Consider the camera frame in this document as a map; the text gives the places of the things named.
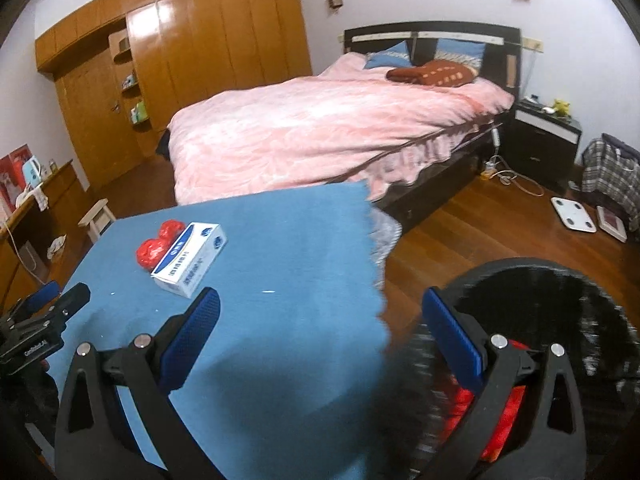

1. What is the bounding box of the red cloth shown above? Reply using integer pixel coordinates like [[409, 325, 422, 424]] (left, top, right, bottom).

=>
[[439, 339, 532, 463]]

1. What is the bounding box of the red plastic bag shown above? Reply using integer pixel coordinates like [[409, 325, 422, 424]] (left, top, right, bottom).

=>
[[136, 220, 186, 272]]

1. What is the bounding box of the white blue carton box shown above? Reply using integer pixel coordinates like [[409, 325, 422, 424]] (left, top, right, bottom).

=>
[[151, 222, 228, 298]]

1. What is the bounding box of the black trash bin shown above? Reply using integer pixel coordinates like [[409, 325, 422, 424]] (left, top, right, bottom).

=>
[[380, 258, 639, 479]]

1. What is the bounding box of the wooden sideboard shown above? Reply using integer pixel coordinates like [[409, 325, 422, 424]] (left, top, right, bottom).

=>
[[1, 162, 91, 311]]

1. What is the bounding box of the light blue kettle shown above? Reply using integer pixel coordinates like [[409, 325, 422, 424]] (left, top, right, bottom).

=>
[[22, 156, 42, 188]]

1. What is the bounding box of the blue table cloth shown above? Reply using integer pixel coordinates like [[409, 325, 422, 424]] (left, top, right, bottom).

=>
[[50, 183, 388, 479]]

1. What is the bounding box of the white bathroom scale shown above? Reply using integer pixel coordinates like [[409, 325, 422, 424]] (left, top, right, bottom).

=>
[[550, 196, 597, 234]]

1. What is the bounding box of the wooden wardrobe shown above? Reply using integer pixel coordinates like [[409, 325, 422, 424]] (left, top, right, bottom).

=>
[[35, 0, 311, 188]]

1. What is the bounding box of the plaid shirt on chair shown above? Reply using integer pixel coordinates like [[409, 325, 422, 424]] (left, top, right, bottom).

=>
[[582, 133, 639, 232]]

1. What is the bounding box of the black white nightstand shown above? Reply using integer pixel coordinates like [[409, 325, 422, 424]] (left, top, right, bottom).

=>
[[500, 101, 582, 194]]

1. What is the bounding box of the yellow plush toy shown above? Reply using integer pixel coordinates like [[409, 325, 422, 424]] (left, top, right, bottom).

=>
[[552, 99, 572, 118]]

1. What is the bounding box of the pink bed duvet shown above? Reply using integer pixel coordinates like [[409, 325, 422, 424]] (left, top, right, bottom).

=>
[[168, 52, 514, 205]]

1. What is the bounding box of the brown dotted pillow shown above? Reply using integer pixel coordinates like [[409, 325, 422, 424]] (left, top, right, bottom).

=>
[[386, 60, 478, 88]]

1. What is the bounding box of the right blue pillow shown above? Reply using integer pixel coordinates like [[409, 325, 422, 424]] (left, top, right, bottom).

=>
[[434, 38, 486, 73]]

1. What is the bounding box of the blue pillow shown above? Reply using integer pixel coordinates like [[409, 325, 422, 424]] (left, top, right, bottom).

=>
[[434, 38, 486, 73], [364, 41, 412, 70]]

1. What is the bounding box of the left blue pillow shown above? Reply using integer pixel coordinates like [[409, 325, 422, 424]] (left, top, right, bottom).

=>
[[364, 41, 412, 70]]

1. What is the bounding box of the red picture frame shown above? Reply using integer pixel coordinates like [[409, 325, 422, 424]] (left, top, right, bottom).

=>
[[0, 144, 32, 211]]

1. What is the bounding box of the white charging cable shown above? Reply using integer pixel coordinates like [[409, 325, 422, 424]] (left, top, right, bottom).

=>
[[480, 127, 547, 198]]

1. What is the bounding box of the black bed frame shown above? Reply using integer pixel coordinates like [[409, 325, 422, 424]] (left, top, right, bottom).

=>
[[343, 21, 523, 232]]

